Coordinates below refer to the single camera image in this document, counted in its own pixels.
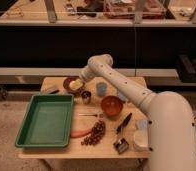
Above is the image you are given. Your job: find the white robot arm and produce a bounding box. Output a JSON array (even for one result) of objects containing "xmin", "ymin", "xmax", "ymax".
[{"xmin": 71, "ymin": 54, "xmax": 196, "ymax": 171}]

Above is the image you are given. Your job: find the small metal cup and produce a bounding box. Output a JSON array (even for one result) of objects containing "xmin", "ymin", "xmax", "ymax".
[{"xmin": 81, "ymin": 91, "xmax": 91, "ymax": 104}]

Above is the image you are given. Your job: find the blue plastic cup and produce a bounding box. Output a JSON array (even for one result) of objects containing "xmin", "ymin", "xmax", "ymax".
[{"xmin": 96, "ymin": 82, "xmax": 107, "ymax": 97}]

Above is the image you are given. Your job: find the dark red bowl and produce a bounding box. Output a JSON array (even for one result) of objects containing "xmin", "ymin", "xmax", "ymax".
[{"xmin": 63, "ymin": 76, "xmax": 84, "ymax": 95}]

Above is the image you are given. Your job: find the metal fork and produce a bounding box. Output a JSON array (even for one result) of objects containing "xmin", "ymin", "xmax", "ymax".
[{"xmin": 78, "ymin": 113, "xmax": 104, "ymax": 118}]

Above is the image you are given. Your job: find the orange bowl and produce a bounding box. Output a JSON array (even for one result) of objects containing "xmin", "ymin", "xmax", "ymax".
[{"xmin": 101, "ymin": 96, "xmax": 123, "ymax": 117}]

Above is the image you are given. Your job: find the green plastic tray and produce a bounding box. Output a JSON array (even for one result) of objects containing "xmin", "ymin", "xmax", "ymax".
[{"xmin": 15, "ymin": 94, "xmax": 74, "ymax": 148}]

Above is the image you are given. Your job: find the small blue object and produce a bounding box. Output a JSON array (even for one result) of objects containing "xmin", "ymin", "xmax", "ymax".
[{"xmin": 117, "ymin": 90, "xmax": 127, "ymax": 102}]

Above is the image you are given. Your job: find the orange carrot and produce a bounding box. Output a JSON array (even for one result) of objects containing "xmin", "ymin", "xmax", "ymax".
[{"xmin": 70, "ymin": 128, "xmax": 92, "ymax": 138}]

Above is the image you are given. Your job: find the wooden table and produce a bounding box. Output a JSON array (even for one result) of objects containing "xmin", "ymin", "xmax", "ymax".
[{"xmin": 18, "ymin": 77, "xmax": 149, "ymax": 159}]

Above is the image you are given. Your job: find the bunch of brown grapes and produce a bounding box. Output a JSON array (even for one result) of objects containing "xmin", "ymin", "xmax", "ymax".
[{"xmin": 80, "ymin": 119, "xmax": 107, "ymax": 147}]

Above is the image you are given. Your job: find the metal binder clip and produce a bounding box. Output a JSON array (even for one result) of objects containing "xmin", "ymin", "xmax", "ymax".
[{"xmin": 113, "ymin": 138, "xmax": 129, "ymax": 154}]

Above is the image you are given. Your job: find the grey blue plate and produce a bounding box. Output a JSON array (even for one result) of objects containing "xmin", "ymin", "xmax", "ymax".
[{"xmin": 135, "ymin": 119, "xmax": 148, "ymax": 130}]

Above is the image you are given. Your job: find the white bowl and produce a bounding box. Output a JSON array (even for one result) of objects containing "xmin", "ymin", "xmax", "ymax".
[{"xmin": 133, "ymin": 130, "xmax": 148, "ymax": 151}]

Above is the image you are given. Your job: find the black handled tool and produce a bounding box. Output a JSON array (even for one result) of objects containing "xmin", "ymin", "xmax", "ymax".
[{"xmin": 116, "ymin": 113, "xmax": 132, "ymax": 134}]

